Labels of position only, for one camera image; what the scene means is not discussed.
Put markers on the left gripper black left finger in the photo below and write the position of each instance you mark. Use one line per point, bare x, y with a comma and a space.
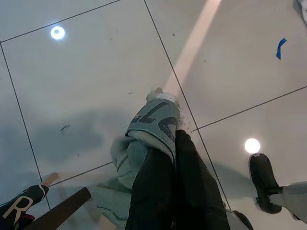
153, 196

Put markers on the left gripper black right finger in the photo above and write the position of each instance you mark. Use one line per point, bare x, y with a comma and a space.
196, 191

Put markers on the grey green lettered garment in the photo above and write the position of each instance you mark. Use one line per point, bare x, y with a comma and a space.
153, 115

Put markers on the dark wooden table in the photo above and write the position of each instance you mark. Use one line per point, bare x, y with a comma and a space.
67, 206

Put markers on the white chair wooden legs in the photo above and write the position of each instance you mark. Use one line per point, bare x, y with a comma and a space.
50, 178

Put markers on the navy garment red white logo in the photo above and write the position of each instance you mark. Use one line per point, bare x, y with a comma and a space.
36, 194

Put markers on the blue tape piece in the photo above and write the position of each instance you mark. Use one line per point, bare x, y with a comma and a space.
278, 52

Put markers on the white crumpled cloth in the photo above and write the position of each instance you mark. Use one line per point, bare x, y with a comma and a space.
302, 7

